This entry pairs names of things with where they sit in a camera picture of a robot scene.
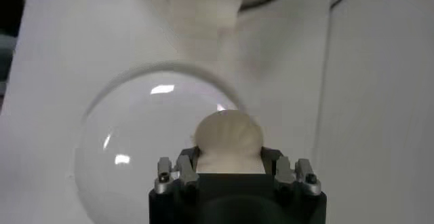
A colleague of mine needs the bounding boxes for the white round plate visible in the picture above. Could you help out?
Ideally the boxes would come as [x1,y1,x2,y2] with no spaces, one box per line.
[73,61,250,224]

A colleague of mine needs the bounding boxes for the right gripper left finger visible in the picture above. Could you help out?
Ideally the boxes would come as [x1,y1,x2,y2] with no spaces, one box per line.
[154,147,201,195]

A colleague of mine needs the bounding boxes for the white steamed baozi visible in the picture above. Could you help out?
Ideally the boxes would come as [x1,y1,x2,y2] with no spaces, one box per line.
[193,109,267,174]

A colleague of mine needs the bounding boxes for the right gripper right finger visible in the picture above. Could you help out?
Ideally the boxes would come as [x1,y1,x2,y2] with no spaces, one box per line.
[260,147,322,196]

